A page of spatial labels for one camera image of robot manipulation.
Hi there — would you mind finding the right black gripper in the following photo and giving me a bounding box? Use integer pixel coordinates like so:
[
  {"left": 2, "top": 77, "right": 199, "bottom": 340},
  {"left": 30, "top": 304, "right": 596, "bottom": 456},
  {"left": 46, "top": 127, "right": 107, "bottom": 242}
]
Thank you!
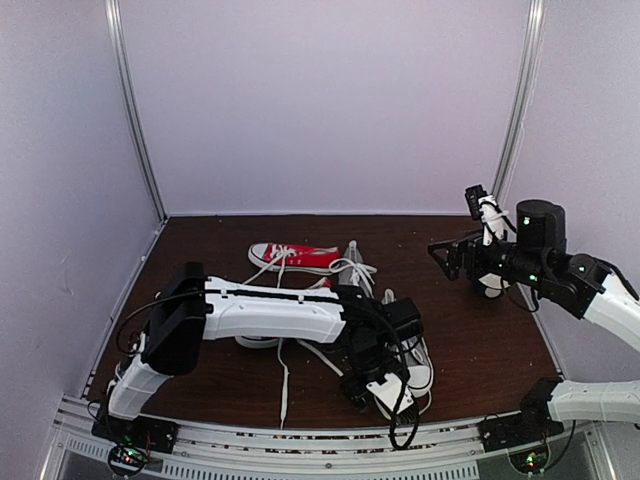
[{"left": 428, "top": 227, "right": 548, "bottom": 291}]

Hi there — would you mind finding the grey sneaker with laces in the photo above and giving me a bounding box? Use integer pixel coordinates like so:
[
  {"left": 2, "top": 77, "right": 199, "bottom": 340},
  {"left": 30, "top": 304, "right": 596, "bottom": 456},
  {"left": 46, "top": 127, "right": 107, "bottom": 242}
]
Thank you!
[{"left": 329, "top": 240, "right": 377, "bottom": 298}]

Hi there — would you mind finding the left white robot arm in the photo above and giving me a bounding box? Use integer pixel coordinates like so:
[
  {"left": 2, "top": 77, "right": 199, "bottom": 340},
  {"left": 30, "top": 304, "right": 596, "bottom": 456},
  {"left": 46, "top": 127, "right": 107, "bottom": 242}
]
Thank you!
[{"left": 100, "top": 262, "right": 423, "bottom": 444}]

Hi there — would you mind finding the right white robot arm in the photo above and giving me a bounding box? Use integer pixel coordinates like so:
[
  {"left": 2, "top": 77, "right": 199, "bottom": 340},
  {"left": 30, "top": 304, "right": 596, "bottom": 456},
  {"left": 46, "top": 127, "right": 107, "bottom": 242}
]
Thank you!
[{"left": 428, "top": 191, "right": 639, "bottom": 442}]

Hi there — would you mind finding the back red sneaker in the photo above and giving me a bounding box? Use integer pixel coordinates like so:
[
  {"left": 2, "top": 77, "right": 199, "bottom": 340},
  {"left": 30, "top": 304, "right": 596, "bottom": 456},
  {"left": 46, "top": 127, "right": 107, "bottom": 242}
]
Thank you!
[{"left": 244, "top": 242, "right": 340, "bottom": 287}]

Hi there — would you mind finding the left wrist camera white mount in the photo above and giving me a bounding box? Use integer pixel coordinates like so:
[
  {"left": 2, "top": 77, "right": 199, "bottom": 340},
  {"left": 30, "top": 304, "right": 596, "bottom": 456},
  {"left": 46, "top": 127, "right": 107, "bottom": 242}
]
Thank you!
[{"left": 366, "top": 373, "right": 416, "bottom": 420}]

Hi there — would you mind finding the front aluminium rail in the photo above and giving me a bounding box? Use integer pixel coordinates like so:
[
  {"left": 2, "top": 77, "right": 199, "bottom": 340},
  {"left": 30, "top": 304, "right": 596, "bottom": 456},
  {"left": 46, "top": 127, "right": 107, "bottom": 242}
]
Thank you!
[{"left": 35, "top": 396, "right": 622, "bottom": 479}]

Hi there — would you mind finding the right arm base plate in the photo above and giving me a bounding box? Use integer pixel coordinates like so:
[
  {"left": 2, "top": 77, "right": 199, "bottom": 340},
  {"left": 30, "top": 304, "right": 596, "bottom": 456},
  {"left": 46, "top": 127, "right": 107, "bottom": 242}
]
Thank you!
[{"left": 478, "top": 412, "right": 564, "bottom": 453}]

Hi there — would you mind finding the right aluminium frame post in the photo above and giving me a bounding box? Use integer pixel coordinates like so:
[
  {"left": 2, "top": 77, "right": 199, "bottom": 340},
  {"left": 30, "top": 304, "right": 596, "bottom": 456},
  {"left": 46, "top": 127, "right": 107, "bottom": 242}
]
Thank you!
[{"left": 492, "top": 0, "right": 546, "bottom": 204}]

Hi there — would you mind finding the aluminium frame post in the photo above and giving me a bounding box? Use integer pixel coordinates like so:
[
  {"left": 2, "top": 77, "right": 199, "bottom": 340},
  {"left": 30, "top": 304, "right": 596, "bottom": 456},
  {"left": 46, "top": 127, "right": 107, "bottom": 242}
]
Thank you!
[
  {"left": 492, "top": 0, "right": 546, "bottom": 204},
  {"left": 104, "top": 0, "right": 168, "bottom": 223}
]

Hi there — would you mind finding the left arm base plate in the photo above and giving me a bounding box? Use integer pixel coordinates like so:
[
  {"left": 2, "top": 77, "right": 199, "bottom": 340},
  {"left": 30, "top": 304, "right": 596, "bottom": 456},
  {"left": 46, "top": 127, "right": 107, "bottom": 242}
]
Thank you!
[{"left": 91, "top": 416, "right": 179, "bottom": 454}]

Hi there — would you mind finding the left aluminium frame post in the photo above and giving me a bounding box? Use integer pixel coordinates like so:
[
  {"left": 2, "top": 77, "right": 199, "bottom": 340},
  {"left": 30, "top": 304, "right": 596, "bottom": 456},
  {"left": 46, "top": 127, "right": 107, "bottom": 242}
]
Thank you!
[{"left": 104, "top": 0, "right": 168, "bottom": 223}]

